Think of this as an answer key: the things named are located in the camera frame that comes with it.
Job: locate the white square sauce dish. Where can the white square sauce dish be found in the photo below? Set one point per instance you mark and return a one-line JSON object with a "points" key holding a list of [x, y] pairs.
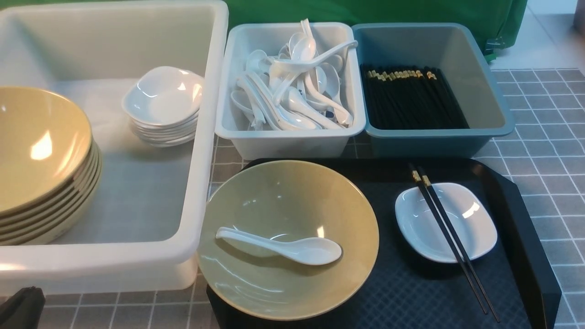
{"points": [[473, 224]]}

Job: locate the stack of white dishes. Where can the stack of white dishes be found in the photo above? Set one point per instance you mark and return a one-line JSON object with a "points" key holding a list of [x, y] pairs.
{"points": [[163, 106]]}

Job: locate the pile of black chopsticks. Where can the pile of black chopsticks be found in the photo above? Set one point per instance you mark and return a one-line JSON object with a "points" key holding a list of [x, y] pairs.
{"points": [[408, 97]]}

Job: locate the white spoon bin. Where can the white spoon bin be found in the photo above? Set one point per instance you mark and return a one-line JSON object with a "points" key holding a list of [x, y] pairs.
{"points": [[270, 37]]}

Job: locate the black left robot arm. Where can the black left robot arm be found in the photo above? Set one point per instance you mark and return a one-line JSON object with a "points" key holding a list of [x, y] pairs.
{"points": [[23, 310]]}

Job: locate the large white plastic tub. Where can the large white plastic tub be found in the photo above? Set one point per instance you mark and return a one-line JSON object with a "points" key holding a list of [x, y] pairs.
{"points": [[93, 53]]}

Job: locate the white ceramic soup spoon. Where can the white ceramic soup spoon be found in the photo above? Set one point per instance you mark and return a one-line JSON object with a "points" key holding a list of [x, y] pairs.
{"points": [[313, 251]]}

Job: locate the pile of white spoons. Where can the pile of white spoons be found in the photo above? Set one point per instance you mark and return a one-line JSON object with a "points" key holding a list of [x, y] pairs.
{"points": [[297, 89]]}

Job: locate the stack of yellow bowls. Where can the stack of yellow bowls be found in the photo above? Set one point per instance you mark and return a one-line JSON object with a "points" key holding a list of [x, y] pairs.
{"points": [[50, 165]]}

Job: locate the yellow-green noodle bowl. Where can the yellow-green noodle bowl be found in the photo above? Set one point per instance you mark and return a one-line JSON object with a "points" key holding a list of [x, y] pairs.
{"points": [[283, 202]]}

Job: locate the grey checked tablecloth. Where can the grey checked tablecloth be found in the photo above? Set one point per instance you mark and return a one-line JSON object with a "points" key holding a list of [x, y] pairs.
{"points": [[544, 156]]}

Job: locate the black serving tray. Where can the black serving tray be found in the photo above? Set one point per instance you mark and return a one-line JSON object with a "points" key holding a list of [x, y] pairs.
{"points": [[407, 291]]}

